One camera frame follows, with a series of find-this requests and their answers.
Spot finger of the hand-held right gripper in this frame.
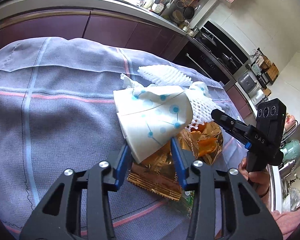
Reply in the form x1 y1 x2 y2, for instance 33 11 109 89
211 109 252 137
224 129 252 151

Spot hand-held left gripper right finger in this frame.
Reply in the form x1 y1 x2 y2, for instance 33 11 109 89
170 138 283 240

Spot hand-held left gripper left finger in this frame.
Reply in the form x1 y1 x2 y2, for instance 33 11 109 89
19 144 134 240

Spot golden snack wrapper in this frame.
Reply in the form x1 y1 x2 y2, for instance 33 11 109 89
126 127 224 202

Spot orange peel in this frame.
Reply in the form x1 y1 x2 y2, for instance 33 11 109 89
190 124 223 158

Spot white blue-dotted paper cup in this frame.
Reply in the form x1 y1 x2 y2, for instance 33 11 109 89
113 85 193 163

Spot white tissue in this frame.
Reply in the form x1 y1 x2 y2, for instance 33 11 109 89
120 73 140 89

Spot person's right forearm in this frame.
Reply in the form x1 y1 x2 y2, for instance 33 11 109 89
259 187 300 240

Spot person's right hand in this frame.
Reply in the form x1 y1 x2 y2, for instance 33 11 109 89
237 156 271 198

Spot green stand mixer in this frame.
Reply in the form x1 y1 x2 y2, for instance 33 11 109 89
280 139 300 166

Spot green packet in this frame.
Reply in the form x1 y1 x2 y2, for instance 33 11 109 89
182 190 196 215

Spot metal storage box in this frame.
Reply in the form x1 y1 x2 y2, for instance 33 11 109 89
237 72 257 93

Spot black built-in oven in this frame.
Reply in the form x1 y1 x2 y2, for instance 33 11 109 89
174 40 235 85

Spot purple checked tablecloth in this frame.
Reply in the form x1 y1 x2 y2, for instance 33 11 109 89
0 37 243 240

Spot black range hood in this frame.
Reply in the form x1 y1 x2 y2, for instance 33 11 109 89
202 21 250 65

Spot black wok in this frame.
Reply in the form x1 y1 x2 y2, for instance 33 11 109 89
196 32 217 46

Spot hanging black frying pan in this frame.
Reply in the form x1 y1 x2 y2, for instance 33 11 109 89
184 6 196 20

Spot woven basket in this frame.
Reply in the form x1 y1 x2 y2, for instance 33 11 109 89
172 10 185 22

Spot purple base cabinets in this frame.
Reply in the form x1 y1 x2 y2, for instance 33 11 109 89
0 9 187 64

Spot white dotted utensil holder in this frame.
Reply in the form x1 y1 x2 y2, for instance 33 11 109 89
151 2 165 14

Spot grey kitchen countertop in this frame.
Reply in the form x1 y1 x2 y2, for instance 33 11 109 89
0 0 190 37

